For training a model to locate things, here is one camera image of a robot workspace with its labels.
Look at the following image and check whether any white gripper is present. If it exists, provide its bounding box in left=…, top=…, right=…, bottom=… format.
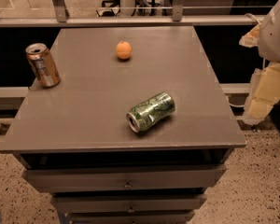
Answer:
left=239, top=0, right=280, bottom=125

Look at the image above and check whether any grey drawer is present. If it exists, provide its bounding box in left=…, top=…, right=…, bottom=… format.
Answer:
left=51, top=194, right=206, bottom=214
left=22, top=164, right=226, bottom=193
left=69, top=210, right=194, bottom=224

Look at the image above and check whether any black office chair base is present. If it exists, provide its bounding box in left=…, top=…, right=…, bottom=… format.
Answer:
left=96, top=0, right=120, bottom=17

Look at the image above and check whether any grey metal railing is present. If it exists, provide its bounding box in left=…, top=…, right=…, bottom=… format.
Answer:
left=0, top=0, right=264, bottom=27

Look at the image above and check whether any top grey drawer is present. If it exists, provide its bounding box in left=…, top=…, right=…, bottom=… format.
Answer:
left=22, top=164, right=226, bottom=193

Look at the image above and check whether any grey drawer cabinet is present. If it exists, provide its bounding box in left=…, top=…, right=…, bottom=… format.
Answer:
left=0, top=25, right=247, bottom=224

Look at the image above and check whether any middle grey drawer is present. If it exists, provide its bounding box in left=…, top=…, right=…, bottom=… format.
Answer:
left=51, top=194, right=206, bottom=214

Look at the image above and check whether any green soda can lying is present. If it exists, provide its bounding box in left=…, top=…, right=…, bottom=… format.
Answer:
left=126, top=92, right=175, bottom=133

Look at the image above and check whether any orange fruit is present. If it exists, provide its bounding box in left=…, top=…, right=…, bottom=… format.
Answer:
left=116, top=41, right=132, bottom=60

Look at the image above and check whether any bottom grey drawer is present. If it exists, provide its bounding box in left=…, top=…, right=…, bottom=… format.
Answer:
left=69, top=210, right=194, bottom=224

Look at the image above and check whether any brown soda can upright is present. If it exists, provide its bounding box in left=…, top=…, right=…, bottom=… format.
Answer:
left=25, top=43, right=61, bottom=89

